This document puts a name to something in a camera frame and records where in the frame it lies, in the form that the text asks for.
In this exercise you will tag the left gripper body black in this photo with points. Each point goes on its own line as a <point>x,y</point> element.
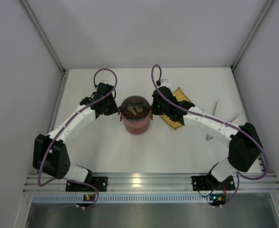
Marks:
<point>112,108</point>

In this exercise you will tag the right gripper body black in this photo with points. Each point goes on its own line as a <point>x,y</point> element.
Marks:
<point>158,108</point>

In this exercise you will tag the pink lunch box tier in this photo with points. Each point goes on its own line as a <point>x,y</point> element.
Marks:
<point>136,124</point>

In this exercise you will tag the grey lunch box lid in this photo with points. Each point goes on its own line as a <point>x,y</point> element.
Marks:
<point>135,100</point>

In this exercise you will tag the metal tongs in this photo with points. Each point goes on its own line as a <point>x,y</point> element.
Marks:
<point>214,112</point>

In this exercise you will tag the beige spoon handle piece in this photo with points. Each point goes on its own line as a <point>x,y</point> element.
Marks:
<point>138,109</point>

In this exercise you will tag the beige spoon head piece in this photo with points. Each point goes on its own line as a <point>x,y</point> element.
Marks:
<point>131,109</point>

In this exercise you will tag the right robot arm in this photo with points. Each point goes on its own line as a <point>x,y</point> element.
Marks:
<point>242,141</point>

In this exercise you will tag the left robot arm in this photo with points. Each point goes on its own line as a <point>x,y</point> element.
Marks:
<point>50,151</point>

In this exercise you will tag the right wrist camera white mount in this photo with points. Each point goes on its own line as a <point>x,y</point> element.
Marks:
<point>164,82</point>

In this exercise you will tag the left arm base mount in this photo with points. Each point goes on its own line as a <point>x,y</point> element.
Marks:
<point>100,183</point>

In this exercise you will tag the aluminium mounting rail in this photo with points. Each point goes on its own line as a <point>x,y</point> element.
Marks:
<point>152,183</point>

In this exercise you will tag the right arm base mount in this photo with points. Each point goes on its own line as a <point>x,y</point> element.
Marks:
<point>209,183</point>

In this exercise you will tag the perforated cable duct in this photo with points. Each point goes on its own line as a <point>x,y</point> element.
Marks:
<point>119,198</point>

